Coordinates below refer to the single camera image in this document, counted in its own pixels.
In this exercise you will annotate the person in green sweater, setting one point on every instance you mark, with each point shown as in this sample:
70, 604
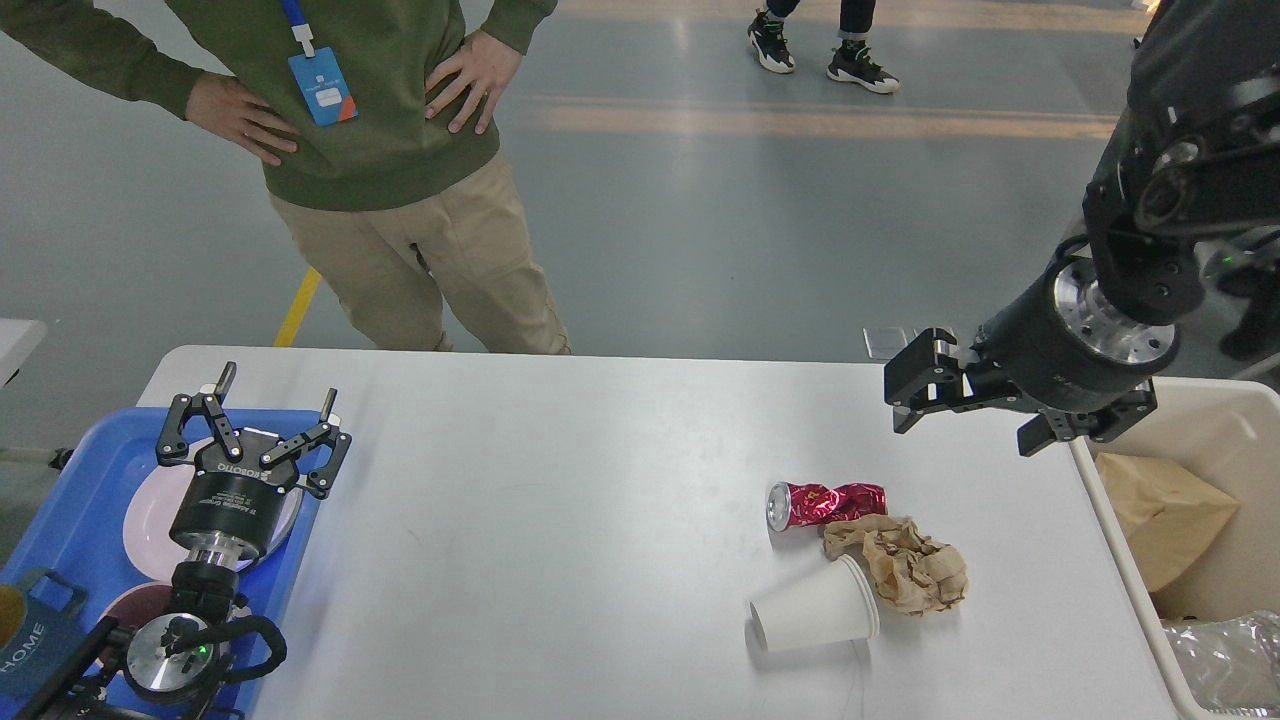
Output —
407, 210

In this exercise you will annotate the blue plastic tray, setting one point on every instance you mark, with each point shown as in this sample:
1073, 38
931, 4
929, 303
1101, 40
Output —
78, 532

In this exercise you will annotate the white paper cup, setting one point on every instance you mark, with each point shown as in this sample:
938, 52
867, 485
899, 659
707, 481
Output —
833, 604

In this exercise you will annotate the white side table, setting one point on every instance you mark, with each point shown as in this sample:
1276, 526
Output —
19, 338

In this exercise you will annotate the blue id badge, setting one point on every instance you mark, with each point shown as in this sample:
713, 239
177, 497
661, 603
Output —
323, 87

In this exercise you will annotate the brown paper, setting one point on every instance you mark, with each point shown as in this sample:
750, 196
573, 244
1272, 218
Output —
913, 572

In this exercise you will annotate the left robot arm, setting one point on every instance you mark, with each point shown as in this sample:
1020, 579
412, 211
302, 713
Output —
201, 645

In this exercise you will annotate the pink plate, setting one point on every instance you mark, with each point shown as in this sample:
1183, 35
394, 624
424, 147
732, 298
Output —
146, 528

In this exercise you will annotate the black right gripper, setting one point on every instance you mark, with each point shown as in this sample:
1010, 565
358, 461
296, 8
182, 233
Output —
1061, 342

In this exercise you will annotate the teal mug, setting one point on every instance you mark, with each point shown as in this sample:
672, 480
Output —
36, 637

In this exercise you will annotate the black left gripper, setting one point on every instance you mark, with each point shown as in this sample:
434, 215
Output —
235, 500

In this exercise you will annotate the beige plastic bin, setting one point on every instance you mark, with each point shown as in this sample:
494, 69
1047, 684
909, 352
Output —
1227, 433

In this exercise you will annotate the brown paper bag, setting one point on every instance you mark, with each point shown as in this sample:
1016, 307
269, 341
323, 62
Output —
1168, 515

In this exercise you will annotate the clear floor plate left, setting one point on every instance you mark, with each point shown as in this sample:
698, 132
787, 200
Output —
884, 343

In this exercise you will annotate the clear plastic bag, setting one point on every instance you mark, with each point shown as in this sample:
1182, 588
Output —
1232, 666

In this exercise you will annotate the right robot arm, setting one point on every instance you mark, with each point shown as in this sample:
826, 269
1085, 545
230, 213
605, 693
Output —
1193, 159

